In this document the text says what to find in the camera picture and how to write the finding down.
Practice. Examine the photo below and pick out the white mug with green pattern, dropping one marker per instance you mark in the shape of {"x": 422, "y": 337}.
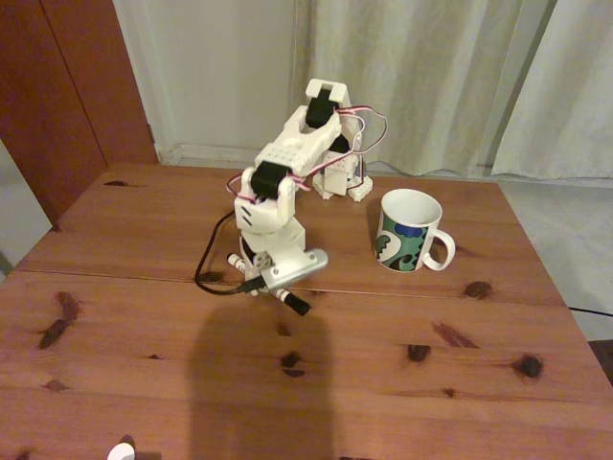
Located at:
{"x": 402, "y": 239}

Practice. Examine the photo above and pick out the small white round object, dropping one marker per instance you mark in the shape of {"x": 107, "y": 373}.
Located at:
{"x": 120, "y": 453}

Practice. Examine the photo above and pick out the white marker with black cap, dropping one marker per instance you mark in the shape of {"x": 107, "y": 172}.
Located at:
{"x": 294, "y": 302}

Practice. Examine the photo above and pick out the white curtain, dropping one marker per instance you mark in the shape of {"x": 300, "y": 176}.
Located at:
{"x": 565, "y": 105}
{"x": 407, "y": 81}

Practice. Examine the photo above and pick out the silver camera box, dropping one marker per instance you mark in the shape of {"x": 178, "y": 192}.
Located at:
{"x": 299, "y": 270}

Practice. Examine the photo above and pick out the dark furniture corner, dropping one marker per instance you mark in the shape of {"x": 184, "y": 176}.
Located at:
{"x": 602, "y": 352}

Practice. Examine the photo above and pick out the brown wooden door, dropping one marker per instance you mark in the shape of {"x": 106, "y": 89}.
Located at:
{"x": 62, "y": 105}

